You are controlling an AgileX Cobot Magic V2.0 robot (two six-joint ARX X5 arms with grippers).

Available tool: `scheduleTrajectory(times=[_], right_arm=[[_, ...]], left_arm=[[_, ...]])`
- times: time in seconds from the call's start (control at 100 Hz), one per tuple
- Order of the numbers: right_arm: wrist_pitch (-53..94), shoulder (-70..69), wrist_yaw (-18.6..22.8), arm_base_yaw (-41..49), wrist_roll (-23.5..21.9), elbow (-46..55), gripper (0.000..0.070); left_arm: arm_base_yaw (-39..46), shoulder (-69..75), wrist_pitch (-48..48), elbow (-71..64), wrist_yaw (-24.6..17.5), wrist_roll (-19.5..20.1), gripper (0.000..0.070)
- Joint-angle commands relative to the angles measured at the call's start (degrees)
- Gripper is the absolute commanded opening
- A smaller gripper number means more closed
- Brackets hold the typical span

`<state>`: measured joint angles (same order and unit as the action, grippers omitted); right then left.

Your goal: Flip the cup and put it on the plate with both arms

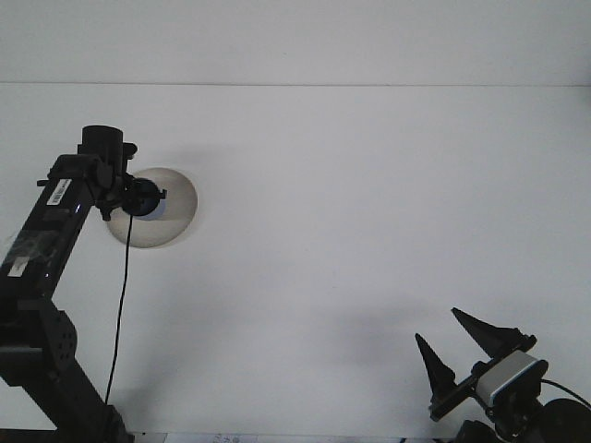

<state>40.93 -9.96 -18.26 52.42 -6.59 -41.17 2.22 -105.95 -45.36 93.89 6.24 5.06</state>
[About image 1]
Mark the pale round plate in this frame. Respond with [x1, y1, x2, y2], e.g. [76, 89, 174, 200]
[105, 166, 199, 251]

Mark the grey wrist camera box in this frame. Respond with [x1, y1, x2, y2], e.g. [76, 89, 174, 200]
[474, 349, 549, 408]

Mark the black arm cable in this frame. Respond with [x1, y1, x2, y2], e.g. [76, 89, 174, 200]
[538, 377, 591, 413]
[103, 211, 134, 406]

